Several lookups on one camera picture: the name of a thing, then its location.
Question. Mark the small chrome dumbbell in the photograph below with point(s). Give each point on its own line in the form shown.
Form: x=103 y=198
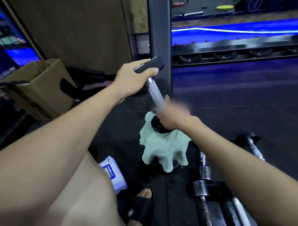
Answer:
x=204 y=172

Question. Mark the person's right hand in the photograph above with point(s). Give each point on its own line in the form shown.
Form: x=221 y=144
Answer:
x=174 y=116

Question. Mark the person's left forearm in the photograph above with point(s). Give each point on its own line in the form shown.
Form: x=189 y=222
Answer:
x=53 y=153

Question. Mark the person's right forearm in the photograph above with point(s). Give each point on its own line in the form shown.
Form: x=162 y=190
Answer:
x=256 y=181

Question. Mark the thin wooden stick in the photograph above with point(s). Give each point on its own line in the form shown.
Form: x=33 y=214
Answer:
x=25 y=35

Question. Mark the steel barbell bar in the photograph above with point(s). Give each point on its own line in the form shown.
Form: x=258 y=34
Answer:
x=191 y=14

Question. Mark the glowing white light strip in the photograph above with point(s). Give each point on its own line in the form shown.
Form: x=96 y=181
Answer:
x=232 y=30

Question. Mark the black padded bench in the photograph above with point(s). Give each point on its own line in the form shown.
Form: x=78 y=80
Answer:
x=88 y=89

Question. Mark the light green cloth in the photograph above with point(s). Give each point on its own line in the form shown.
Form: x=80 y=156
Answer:
x=163 y=149

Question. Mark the person's left hand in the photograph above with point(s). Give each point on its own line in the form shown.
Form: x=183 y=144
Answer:
x=130 y=79

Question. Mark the white blue wet wipes pack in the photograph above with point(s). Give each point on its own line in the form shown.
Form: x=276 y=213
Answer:
x=114 y=172

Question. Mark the large chrome dumbbell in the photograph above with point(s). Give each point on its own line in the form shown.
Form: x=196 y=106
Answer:
x=200 y=189

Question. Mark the yellow weight plate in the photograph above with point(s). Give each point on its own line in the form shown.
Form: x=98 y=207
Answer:
x=225 y=7

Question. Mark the row of black bumper plates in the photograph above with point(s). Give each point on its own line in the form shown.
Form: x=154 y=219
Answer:
x=256 y=4

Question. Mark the red weight plate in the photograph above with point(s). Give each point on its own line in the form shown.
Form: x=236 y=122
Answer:
x=178 y=4

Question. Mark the person's left leg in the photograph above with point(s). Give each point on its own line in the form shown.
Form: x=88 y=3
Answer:
x=81 y=200

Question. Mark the dark metal rack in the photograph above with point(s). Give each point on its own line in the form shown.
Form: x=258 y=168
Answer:
x=232 y=46

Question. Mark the brown cardboard box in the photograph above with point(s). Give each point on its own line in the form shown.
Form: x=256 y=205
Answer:
x=46 y=93

